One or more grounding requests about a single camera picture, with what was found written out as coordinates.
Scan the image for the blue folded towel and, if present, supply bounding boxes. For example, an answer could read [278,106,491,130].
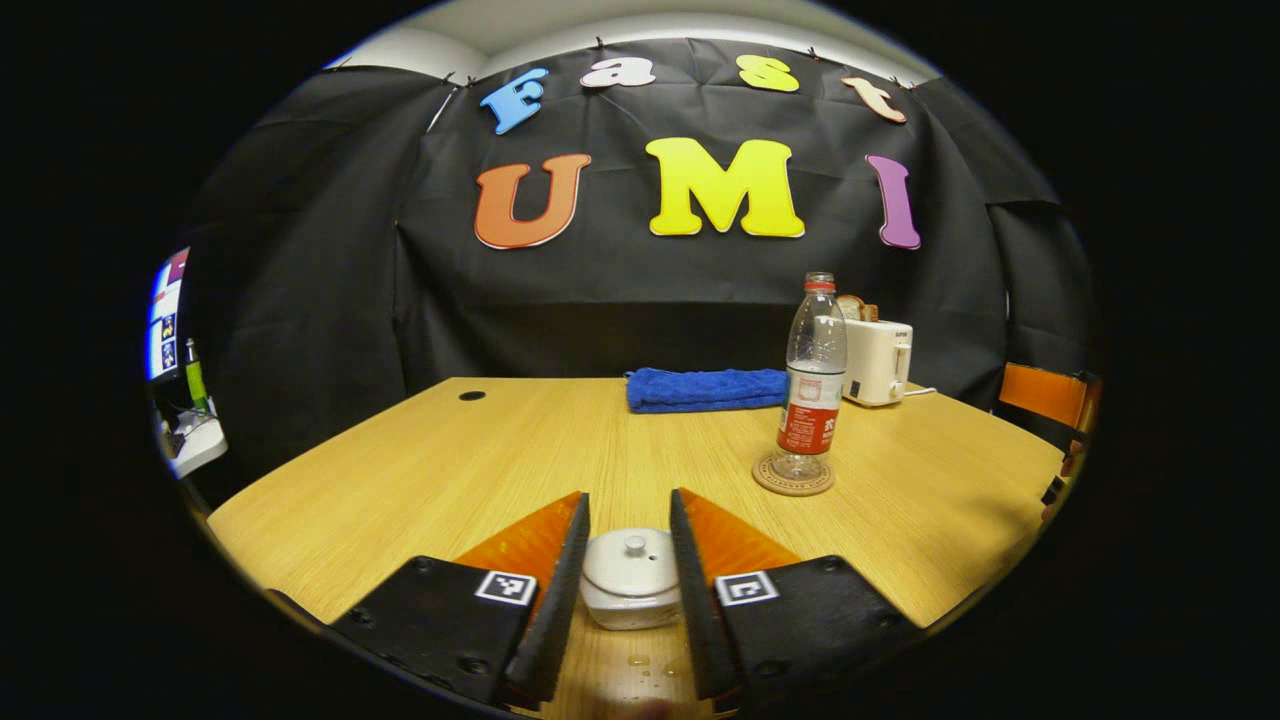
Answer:
[625,367,791,414]

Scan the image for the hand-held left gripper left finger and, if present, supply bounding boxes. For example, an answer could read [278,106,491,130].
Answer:
[329,491,592,707]

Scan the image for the clear plastic water bottle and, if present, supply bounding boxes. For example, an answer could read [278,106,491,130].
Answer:
[777,272,849,483]

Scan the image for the green drink bottle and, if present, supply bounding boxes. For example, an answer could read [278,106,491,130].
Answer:
[184,338,209,413]

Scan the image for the white toaster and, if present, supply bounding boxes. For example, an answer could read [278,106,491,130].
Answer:
[842,318,914,408]

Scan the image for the round cork coaster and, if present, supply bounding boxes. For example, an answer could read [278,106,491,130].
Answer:
[752,453,836,498]

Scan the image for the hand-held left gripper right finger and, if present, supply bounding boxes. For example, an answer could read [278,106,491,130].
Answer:
[669,487,924,707]

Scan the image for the white side table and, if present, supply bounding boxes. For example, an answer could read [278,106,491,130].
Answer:
[165,410,229,479]

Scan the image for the computer monitor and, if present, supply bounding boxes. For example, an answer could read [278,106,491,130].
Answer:
[147,247,191,381]

